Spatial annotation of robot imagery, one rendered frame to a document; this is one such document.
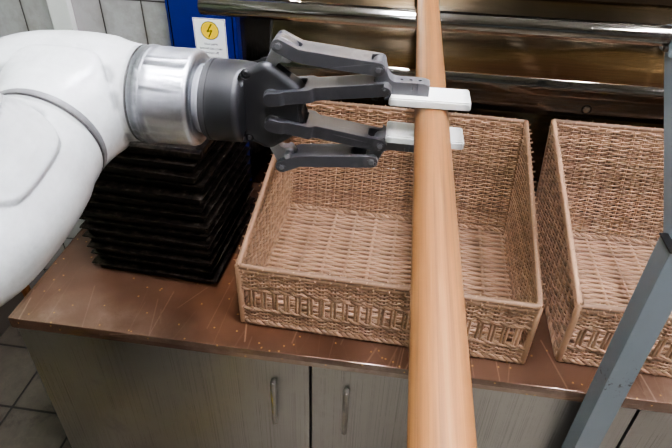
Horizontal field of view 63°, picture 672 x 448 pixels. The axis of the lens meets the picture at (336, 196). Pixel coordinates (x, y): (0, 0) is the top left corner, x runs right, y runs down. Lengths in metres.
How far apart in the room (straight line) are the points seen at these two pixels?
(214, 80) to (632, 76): 1.04
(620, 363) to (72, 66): 0.86
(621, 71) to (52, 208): 1.16
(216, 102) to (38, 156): 0.15
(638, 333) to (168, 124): 0.73
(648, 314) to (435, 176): 0.59
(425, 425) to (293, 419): 1.01
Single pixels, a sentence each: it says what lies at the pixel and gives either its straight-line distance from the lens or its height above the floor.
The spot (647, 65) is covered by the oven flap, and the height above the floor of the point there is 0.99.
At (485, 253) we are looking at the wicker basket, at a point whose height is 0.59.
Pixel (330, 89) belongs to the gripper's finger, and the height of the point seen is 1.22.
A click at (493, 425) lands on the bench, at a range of 1.21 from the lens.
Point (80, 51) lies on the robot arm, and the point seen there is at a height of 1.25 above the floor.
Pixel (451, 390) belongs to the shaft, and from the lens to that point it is 0.27.
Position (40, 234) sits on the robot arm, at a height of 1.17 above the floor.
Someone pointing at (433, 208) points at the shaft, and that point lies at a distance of 0.36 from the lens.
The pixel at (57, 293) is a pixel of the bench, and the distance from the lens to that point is 1.30.
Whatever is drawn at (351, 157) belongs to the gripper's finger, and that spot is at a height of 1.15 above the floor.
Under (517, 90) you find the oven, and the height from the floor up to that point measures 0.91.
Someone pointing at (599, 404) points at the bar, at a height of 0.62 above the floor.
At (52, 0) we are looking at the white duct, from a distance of 1.49.
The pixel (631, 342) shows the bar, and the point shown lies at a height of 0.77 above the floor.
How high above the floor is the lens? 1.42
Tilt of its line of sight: 35 degrees down
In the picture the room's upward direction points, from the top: 2 degrees clockwise
